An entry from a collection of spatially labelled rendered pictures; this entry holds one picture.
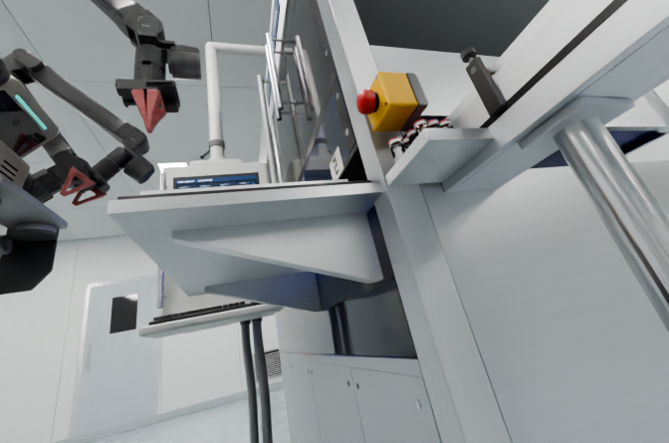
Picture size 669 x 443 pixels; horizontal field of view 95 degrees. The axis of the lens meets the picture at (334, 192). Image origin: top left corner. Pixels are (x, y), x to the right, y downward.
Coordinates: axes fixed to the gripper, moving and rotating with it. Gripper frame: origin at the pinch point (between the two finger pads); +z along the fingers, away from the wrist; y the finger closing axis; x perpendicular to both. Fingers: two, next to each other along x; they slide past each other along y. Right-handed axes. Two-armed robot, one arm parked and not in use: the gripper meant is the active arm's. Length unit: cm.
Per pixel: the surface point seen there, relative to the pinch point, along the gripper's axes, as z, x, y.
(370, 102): 10.8, -19.2, 36.0
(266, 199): 22.3, -10.7, 18.4
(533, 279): 42, -12, 59
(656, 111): 7, -12, 131
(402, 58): -8, -12, 52
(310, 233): 25.8, -2.1, 26.2
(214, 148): -60, 94, 8
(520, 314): 46, -12, 54
